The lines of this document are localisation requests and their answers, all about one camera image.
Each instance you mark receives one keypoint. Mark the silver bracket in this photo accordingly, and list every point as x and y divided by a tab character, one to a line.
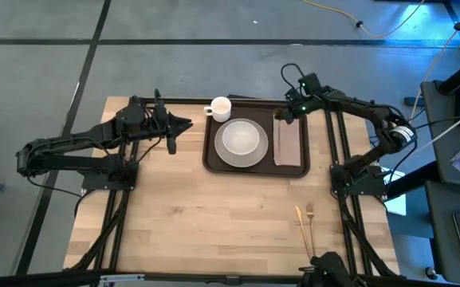
122	278

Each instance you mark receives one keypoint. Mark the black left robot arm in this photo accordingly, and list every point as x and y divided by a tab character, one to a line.
70	139

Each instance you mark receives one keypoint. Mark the white sheet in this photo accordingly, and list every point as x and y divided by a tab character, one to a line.
397	205

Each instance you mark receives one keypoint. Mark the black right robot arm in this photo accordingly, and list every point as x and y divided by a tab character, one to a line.
357	105

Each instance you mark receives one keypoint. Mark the black chair caster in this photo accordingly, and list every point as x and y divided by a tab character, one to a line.
431	273

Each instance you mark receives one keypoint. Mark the gold knife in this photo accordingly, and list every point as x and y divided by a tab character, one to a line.
299	217

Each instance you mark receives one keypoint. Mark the black rig beam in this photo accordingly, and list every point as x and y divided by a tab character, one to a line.
34	279

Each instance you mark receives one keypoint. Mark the brown plastic tray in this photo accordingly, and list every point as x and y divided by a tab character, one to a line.
269	171

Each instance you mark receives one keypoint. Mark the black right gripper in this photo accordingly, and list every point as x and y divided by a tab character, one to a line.
309	105

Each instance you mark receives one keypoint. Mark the white mug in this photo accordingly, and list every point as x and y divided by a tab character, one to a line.
221	109

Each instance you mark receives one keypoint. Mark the brown cloth napkin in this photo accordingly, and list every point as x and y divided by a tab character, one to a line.
287	147

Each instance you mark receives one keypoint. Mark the white round plate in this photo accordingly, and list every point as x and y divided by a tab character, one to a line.
241	161

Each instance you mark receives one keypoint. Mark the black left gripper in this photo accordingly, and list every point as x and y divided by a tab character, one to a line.
161	119

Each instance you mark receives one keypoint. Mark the grey desk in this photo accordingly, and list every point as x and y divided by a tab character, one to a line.
441	239
445	151

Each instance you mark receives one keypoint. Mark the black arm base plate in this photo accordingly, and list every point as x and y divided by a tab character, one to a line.
373	187
94	185

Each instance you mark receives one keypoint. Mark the black aluminium table frame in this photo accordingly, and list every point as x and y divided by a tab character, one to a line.
335	151

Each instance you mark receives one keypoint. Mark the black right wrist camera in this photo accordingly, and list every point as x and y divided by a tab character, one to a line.
310	83

